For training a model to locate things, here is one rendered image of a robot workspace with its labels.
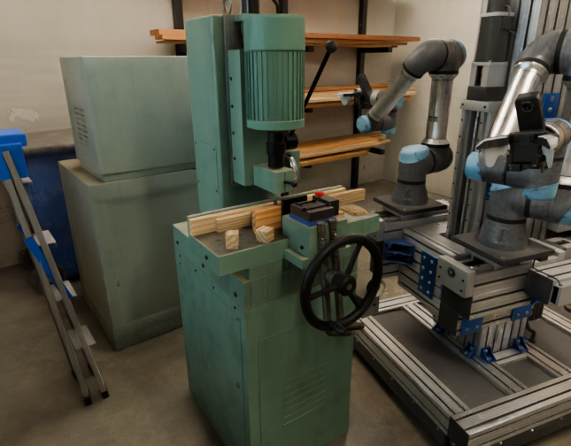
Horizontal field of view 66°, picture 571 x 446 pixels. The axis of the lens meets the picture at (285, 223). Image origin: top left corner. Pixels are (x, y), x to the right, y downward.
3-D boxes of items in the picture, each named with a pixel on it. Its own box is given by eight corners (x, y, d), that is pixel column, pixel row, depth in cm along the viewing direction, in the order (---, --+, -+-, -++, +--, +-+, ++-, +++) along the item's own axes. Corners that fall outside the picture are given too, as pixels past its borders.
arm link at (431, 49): (434, 52, 158) (362, 140, 196) (451, 53, 164) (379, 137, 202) (416, 30, 162) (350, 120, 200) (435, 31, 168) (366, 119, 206)
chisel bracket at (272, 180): (275, 199, 135) (275, 173, 132) (253, 188, 146) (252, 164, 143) (295, 195, 139) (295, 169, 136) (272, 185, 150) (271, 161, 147)
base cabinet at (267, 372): (250, 489, 151) (243, 311, 126) (187, 390, 196) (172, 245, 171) (350, 431, 174) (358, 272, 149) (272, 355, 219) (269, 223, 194)
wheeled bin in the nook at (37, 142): (32, 302, 268) (-6, 146, 235) (16, 271, 308) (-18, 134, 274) (135, 271, 306) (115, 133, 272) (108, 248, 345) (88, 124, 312)
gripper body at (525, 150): (543, 173, 88) (558, 164, 96) (545, 130, 86) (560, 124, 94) (503, 173, 93) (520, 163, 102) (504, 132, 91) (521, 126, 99)
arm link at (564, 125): (571, 153, 107) (579, 118, 104) (559, 160, 100) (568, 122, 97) (536, 149, 112) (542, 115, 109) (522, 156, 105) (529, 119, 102)
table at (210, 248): (234, 291, 111) (233, 270, 108) (188, 250, 134) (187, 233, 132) (400, 239, 142) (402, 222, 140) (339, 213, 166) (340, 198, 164)
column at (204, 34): (222, 236, 156) (209, 13, 130) (197, 219, 173) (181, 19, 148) (275, 224, 167) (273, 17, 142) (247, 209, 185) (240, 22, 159)
